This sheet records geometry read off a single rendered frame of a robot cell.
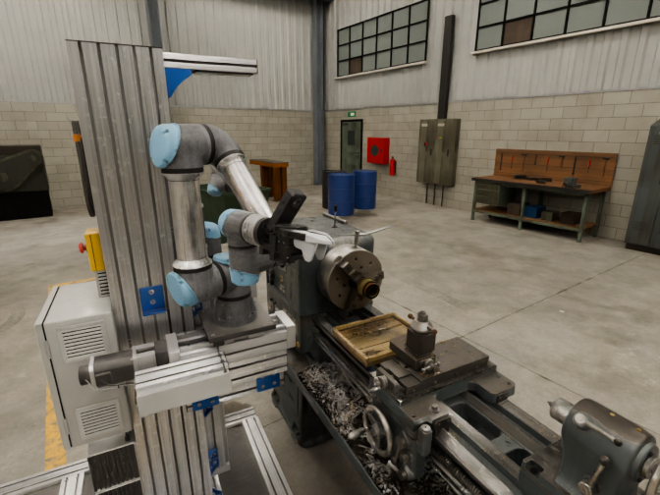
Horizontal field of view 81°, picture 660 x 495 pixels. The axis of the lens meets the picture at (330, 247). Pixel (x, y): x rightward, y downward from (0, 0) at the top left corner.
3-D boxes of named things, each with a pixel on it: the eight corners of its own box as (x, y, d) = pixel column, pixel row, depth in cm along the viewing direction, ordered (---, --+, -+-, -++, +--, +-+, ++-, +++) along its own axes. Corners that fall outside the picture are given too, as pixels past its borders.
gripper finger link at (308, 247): (330, 265, 79) (299, 255, 85) (333, 237, 78) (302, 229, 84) (319, 267, 76) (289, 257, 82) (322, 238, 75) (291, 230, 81)
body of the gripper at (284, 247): (310, 261, 88) (276, 250, 96) (314, 224, 86) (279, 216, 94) (286, 265, 82) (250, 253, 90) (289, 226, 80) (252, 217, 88)
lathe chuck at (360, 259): (317, 306, 195) (322, 246, 187) (369, 301, 210) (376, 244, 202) (325, 313, 187) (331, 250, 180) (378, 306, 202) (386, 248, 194)
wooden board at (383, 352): (331, 335, 183) (331, 327, 182) (393, 318, 199) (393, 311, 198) (365, 367, 157) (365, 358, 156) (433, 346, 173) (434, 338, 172)
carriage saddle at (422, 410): (367, 385, 146) (367, 371, 145) (458, 354, 167) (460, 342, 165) (419, 439, 121) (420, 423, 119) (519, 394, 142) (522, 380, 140)
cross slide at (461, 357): (371, 374, 143) (371, 363, 142) (457, 346, 162) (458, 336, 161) (399, 401, 129) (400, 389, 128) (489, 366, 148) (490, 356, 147)
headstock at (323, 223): (261, 280, 249) (257, 221, 238) (327, 268, 270) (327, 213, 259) (297, 318, 199) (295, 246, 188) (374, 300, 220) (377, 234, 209)
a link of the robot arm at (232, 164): (221, 141, 128) (292, 267, 117) (190, 142, 120) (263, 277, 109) (235, 116, 120) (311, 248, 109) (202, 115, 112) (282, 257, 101)
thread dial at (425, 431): (414, 449, 127) (416, 424, 124) (423, 445, 128) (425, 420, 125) (422, 458, 123) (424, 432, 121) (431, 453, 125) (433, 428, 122)
